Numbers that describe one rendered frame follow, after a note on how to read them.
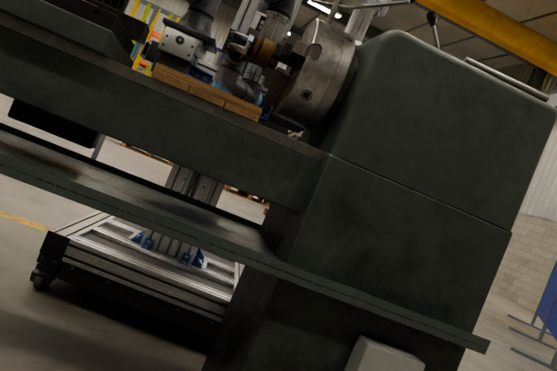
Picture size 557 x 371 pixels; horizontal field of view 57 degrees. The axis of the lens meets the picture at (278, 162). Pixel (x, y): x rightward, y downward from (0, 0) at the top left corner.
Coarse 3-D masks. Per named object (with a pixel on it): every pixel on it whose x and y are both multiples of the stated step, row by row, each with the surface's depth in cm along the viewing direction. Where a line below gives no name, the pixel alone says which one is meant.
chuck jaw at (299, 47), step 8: (280, 48) 149; (288, 48) 146; (296, 48) 142; (304, 48) 142; (312, 48) 142; (320, 48) 142; (272, 56) 150; (280, 56) 148; (288, 56) 146; (296, 56) 144; (304, 56) 142; (312, 56) 141; (288, 64) 150; (296, 64) 149
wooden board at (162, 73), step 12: (156, 72) 131; (168, 72) 132; (180, 72) 132; (180, 84) 132; (192, 84) 133; (204, 84) 133; (204, 96) 134; (216, 96) 134; (228, 96) 135; (228, 108) 135; (240, 108) 135; (252, 108) 136; (252, 120) 136
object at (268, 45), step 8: (256, 40) 150; (264, 40) 151; (256, 48) 149; (264, 48) 149; (272, 48) 150; (248, 56) 151; (256, 56) 151; (264, 56) 150; (256, 64) 153; (264, 64) 151; (272, 64) 152
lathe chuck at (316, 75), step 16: (304, 32) 163; (320, 32) 144; (336, 32) 147; (336, 48) 143; (304, 64) 140; (320, 64) 141; (336, 64) 142; (288, 80) 154; (304, 80) 141; (320, 80) 142; (288, 96) 144; (320, 96) 143; (288, 112) 149; (304, 112) 147
